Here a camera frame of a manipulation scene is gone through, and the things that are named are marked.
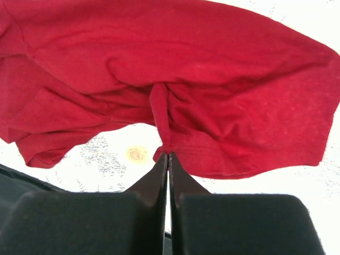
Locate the floral patterned table mat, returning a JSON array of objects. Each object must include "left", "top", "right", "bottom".
[{"left": 0, "top": 0, "right": 340, "bottom": 202}]

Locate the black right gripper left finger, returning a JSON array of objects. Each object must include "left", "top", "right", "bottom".
[{"left": 1, "top": 154, "right": 168, "bottom": 254}]

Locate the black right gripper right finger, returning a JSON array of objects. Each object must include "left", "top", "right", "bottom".
[{"left": 168, "top": 154, "right": 322, "bottom": 255}]

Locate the dark red t-shirt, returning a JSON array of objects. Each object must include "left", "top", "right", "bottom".
[{"left": 1, "top": 1, "right": 339, "bottom": 179}]

